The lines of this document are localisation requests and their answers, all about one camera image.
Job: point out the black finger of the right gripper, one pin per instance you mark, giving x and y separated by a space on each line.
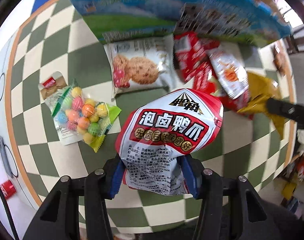
288 110

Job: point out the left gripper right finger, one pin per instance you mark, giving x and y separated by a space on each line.
231 208

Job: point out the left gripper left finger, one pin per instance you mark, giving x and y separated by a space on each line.
58 215

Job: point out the red white duck claw bag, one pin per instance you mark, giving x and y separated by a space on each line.
158 133

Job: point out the red spicy strip packet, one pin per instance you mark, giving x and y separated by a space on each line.
190 55

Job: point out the mustard yellow snack packet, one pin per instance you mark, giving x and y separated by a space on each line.
261 89

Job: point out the red button on table edge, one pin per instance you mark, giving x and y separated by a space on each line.
8 189

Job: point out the dark brown snack packet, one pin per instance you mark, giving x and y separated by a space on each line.
279 59

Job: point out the white orange snack packet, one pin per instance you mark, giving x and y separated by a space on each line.
230 73

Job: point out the colourful candy ball bag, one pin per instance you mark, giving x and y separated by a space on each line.
81 115

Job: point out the checkered table mat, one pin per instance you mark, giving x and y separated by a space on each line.
57 39

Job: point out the small brown red packet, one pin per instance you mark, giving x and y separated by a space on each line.
50 85

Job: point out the oat cookie packet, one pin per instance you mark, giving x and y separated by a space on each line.
141 64

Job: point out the blue green milk carton box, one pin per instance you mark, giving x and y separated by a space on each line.
242 21

